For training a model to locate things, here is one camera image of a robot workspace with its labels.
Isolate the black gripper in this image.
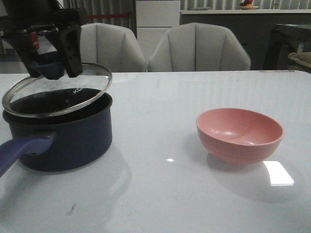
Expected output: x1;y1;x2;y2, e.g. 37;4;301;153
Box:
0;0;87;78

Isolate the dark blue saucepan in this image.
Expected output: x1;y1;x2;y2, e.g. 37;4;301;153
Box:
0;93;113;175

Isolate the grey pleated curtain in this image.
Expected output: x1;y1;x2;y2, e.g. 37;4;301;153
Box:
62;0;137;35

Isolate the left grey upholstered chair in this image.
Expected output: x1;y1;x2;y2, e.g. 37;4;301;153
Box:
40;22;148;73

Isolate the glass pot lid blue knob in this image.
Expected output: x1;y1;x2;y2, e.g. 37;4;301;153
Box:
2;63;112;118

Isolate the red trash bin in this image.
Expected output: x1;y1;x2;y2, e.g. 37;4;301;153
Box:
30;32;40;50

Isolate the beige sofa cushion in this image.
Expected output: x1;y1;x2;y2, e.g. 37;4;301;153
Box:
288;52;311;73

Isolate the white refrigerator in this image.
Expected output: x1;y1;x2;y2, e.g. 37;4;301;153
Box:
136;0;180;61

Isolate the grey upholstered chair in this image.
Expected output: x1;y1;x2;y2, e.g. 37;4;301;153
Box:
148;23;251;72
40;22;148;73

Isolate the pink bowl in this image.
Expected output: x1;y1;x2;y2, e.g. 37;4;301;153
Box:
196;108;284;165

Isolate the fruit plate on counter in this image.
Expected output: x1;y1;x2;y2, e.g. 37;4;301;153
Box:
238;0;259;10

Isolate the red belt barrier stanchion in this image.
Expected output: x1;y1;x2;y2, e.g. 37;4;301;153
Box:
87;12;134;30

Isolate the right grey upholstered chair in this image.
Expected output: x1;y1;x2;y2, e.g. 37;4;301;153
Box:
148;23;251;72

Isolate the dark kitchen counter cabinet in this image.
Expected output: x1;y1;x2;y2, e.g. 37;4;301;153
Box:
180;9;311;70

